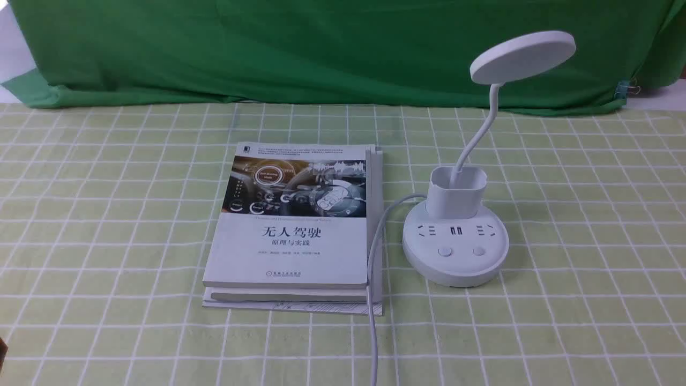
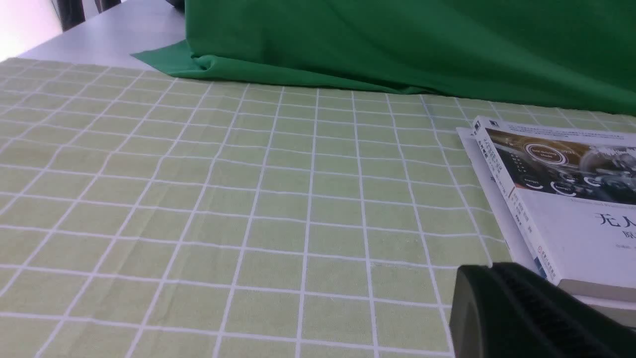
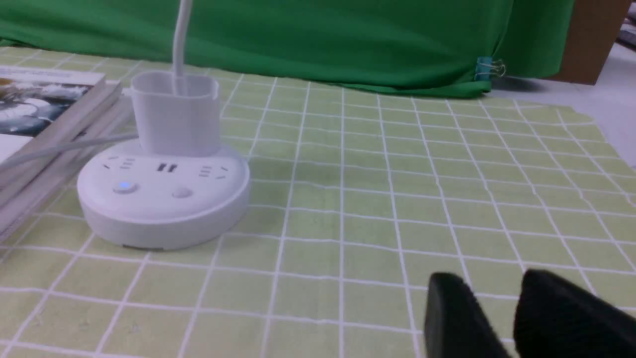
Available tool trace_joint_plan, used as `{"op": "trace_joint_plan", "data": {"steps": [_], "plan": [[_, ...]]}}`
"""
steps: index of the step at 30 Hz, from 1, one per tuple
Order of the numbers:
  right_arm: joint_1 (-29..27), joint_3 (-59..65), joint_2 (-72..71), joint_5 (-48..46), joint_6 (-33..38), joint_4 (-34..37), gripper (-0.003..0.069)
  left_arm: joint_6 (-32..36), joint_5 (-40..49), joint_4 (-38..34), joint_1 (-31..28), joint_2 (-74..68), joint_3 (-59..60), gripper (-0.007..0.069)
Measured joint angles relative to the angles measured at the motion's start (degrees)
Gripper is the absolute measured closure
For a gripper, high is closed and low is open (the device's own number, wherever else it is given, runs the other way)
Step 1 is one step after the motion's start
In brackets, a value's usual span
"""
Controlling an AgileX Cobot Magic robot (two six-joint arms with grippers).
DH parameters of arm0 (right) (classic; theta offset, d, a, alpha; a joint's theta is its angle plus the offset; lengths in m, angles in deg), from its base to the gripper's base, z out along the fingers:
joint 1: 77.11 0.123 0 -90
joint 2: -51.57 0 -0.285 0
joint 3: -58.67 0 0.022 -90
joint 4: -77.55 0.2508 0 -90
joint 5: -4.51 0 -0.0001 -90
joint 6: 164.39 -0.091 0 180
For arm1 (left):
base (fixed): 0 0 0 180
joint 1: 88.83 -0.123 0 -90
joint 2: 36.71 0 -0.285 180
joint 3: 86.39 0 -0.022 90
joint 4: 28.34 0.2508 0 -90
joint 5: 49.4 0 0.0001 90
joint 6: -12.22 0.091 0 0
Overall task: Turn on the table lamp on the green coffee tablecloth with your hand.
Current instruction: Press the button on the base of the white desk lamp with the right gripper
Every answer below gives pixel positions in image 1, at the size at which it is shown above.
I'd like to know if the green backdrop cloth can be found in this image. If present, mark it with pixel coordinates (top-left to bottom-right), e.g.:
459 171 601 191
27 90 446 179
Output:
2 1 684 116

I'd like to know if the white desk lamp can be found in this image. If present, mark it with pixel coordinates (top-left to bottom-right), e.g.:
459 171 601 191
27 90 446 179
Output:
402 30 576 288

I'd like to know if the white book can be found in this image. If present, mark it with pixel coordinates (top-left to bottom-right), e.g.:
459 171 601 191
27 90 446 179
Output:
203 142 377 289
203 148 384 316

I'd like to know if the top white book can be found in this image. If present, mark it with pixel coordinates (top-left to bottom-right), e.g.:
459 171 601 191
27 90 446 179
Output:
203 142 377 289

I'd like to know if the green checkered tablecloth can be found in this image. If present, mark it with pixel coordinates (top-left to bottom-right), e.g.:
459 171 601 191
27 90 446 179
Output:
1 103 685 385

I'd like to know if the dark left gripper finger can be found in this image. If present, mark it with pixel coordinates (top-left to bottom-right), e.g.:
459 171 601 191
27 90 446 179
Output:
0 338 8 366

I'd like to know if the white lamp power cable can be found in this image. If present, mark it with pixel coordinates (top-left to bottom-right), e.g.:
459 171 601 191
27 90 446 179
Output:
366 194 428 386

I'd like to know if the bottom white book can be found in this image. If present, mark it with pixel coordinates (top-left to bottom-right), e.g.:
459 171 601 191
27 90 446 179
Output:
203 148 384 316

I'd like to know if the blue binder clip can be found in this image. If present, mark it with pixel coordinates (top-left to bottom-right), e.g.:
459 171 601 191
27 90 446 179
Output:
614 79 642 100

